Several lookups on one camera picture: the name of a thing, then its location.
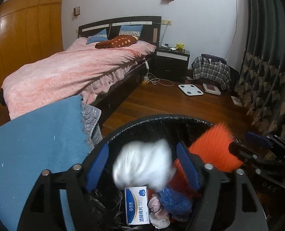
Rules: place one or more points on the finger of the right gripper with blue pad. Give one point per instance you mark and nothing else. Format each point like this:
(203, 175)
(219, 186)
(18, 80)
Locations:
(258, 140)
(242, 153)

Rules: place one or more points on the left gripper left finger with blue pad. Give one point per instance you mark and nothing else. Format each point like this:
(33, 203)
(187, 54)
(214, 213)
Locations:
(43, 208)

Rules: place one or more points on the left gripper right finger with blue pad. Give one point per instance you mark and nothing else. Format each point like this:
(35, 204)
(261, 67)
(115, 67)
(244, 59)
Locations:
(228, 200)

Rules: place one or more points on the blue plastic bag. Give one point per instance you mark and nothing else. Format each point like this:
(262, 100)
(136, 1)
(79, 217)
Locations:
(175, 202)

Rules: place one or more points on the white tissue wad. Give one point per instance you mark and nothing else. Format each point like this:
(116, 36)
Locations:
(144, 164)

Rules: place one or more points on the white alcohol pad box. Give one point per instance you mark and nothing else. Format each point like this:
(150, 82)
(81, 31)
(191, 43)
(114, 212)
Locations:
(136, 205)

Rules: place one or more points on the pink paper piece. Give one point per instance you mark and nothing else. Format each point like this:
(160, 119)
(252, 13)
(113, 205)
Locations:
(158, 216)

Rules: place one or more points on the black lined trash bin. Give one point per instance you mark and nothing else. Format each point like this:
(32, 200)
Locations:
(173, 128)

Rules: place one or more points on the grey quilted mat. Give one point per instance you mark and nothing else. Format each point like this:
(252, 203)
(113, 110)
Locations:
(91, 116)

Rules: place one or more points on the dark patterned curtain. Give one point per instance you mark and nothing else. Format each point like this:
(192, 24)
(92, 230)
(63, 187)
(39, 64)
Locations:
(261, 85)

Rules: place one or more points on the blue table cloth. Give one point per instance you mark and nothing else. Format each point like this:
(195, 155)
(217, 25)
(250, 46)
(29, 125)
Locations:
(51, 137)

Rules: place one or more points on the red white scale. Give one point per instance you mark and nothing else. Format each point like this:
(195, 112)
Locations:
(211, 89)

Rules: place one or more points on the white bathroom scale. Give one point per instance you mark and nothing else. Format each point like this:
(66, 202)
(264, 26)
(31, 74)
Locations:
(190, 90)

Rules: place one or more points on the plaid shirt on chair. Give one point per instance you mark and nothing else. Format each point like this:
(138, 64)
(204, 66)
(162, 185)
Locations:
(212, 68)

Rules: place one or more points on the bed with pink cover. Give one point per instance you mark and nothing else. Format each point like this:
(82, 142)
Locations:
(81, 69)

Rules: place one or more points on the black nightstand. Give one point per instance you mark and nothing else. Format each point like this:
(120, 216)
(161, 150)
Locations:
(171, 65)

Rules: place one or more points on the yellow plush toy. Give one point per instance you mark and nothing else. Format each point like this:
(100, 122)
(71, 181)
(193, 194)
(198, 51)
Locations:
(180, 47)

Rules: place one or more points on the brown dotted pillow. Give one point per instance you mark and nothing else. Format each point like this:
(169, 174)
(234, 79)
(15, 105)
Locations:
(120, 41)

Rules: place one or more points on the left blue pillow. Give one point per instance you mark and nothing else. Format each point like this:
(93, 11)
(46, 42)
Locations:
(99, 37)

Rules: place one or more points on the blue pillow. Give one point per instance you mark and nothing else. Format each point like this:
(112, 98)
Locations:
(133, 30)
(99, 37)

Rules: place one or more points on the right blue pillow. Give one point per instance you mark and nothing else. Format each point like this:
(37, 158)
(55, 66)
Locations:
(133, 30)

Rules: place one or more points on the black bed headboard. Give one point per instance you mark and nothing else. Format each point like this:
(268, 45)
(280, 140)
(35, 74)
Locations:
(150, 32)

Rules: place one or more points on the wooden wardrobe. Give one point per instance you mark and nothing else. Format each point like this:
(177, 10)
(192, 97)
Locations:
(30, 30)

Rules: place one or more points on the wall power socket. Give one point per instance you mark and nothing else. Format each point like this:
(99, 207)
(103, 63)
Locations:
(166, 22)

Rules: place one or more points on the left wall lamp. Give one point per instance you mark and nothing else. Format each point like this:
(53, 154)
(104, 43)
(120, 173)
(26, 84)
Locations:
(76, 11)

